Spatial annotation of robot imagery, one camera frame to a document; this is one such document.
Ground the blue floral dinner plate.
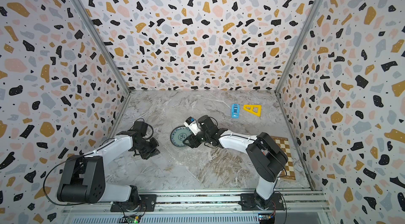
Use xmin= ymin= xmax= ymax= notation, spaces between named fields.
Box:
xmin=170 ymin=126 xmax=193 ymax=148

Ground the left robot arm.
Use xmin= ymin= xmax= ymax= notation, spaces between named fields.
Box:
xmin=57 ymin=131 xmax=159 ymax=209

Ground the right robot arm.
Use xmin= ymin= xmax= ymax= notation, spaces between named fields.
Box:
xmin=183 ymin=123 xmax=288 ymax=201

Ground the blue toy car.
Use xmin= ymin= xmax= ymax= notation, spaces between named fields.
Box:
xmin=231 ymin=104 xmax=240 ymax=119

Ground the yellow triangular plastic piece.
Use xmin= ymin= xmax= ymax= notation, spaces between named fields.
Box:
xmin=243 ymin=105 xmax=262 ymax=117

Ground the wooden chessboard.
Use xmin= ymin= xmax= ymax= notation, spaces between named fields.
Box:
xmin=270 ymin=136 xmax=296 ymax=181

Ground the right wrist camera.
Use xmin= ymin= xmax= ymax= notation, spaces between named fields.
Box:
xmin=184 ymin=117 xmax=201 ymax=135

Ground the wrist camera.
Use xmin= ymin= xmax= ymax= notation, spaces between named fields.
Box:
xmin=184 ymin=117 xmax=201 ymax=135
xmin=131 ymin=120 xmax=148 ymax=137

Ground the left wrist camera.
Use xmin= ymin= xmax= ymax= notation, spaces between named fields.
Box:
xmin=131 ymin=120 xmax=148 ymax=137

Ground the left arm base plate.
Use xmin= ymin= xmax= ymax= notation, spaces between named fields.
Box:
xmin=110 ymin=194 xmax=157 ymax=214

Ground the aluminium mounting rail frame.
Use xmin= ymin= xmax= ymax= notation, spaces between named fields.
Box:
xmin=58 ymin=188 xmax=334 ymax=224

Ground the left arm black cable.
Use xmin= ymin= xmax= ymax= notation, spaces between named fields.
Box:
xmin=42 ymin=156 xmax=77 ymax=206

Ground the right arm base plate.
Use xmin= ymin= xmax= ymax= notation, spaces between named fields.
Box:
xmin=238 ymin=192 xmax=285 ymax=211

